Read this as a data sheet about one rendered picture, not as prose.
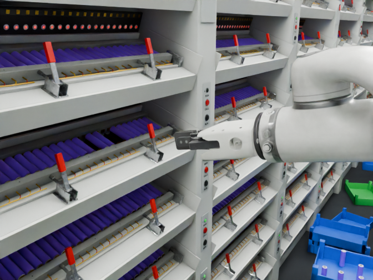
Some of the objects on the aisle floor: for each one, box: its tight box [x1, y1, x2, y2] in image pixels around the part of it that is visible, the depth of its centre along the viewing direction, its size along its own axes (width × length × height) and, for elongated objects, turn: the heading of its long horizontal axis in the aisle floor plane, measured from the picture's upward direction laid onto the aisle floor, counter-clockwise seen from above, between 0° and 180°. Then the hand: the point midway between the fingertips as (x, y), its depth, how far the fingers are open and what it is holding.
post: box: [137, 0, 217, 280], centre depth 115 cm, size 20×9×181 cm, turn 56°
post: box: [244, 0, 301, 280], centre depth 171 cm, size 20×9×181 cm, turn 56°
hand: (186, 140), depth 68 cm, fingers closed
